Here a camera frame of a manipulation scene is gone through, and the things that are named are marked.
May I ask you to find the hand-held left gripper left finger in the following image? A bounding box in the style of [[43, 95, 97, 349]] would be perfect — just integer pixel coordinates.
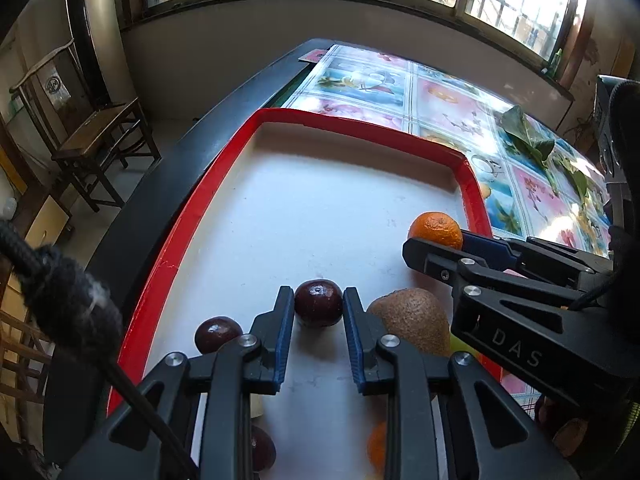
[[60, 286, 295, 480]]

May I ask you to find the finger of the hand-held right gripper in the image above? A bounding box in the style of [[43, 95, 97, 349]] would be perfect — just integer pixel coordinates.
[[461, 230, 613, 291], [402, 237, 640, 413]]

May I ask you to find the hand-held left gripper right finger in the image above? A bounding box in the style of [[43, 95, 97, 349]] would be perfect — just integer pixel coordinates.
[[343, 286, 581, 480]]

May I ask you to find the dark red cherry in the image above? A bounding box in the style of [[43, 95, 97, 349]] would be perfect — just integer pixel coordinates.
[[294, 279, 344, 328], [194, 316, 244, 356]]

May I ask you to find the orange mandarin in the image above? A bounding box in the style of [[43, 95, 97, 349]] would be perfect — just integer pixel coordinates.
[[407, 211, 464, 251], [366, 420, 388, 477]]

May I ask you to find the brown kiwi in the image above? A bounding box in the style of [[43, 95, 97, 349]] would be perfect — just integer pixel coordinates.
[[367, 287, 453, 358]]

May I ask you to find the red rimmed white tray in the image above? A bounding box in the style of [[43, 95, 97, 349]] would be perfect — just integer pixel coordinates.
[[105, 107, 503, 480]]

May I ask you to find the green leaf sprig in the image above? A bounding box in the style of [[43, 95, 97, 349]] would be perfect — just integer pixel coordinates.
[[547, 160, 607, 211]]

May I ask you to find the wrinkled red jujube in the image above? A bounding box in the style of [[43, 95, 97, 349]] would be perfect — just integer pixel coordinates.
[[534, 394, 563, 431]]

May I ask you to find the large green leaf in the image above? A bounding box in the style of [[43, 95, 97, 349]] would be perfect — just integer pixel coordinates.
[[500, 105, 556, 166]]

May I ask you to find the small red jujube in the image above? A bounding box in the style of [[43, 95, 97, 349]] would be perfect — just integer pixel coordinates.
[[250, 425, 277, 472]]

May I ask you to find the wooden chair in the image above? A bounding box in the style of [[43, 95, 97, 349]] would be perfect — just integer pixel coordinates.
[[10, 40, 162, 213]]

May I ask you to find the black cable with fuzzy wrap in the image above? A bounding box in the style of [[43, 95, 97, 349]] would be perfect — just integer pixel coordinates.
[[0, 220, 198, 480]]

